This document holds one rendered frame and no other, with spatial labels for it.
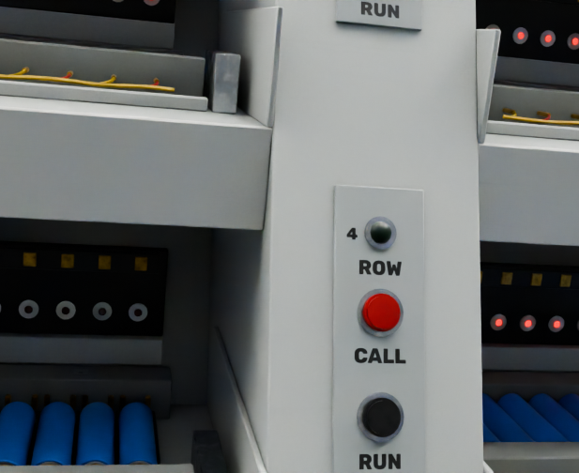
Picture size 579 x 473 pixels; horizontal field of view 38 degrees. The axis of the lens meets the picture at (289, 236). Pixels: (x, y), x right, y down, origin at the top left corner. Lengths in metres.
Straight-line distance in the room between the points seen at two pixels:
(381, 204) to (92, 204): 0.12
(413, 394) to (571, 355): 0.24
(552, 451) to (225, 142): 0.24
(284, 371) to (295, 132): 0.10
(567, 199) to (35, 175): 0.24
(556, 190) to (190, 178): 0.17
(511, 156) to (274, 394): 0.15
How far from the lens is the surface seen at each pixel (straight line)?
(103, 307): 0.50
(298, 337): 0.35
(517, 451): 0.46
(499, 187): 0.40
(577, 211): 0.42
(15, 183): 0.36
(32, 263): 0.50
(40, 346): 0.51
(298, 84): 0.37
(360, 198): 0.36
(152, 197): 0.36
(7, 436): 0.44
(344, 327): 0.36
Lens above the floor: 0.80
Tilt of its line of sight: 8 degrees up
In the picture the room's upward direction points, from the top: 1 degrees clockwise
